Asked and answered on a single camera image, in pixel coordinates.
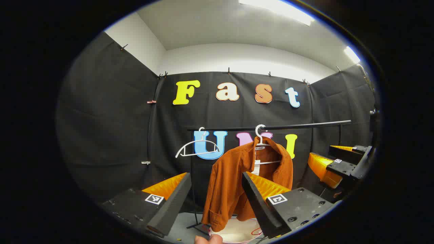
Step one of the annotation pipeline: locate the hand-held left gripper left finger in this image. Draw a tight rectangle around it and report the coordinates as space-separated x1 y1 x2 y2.
100 172 192 238

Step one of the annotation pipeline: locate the black backdrop cloth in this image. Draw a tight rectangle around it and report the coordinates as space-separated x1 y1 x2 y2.
56 32 377 214

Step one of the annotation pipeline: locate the black clothes rail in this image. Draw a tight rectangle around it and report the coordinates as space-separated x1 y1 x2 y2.
186 120 352 236

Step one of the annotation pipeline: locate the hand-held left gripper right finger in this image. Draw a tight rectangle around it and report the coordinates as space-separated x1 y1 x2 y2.
241 171 336 239

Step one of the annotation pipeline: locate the small ceiling light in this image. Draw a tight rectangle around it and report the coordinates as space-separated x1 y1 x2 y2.
343 46 361 64

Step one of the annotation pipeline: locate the white laundry hamper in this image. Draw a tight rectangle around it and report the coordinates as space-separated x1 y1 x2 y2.
208 217 263 244

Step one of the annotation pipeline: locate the long ceiling light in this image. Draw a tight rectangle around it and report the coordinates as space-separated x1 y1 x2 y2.
238 0 316 26

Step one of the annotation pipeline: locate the orange corduroy jacket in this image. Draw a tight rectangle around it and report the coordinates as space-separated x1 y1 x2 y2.
201 137 294 232

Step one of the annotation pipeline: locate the white clothes hanger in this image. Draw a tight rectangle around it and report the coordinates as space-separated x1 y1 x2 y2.
254 124 282 166
175 127 221 159

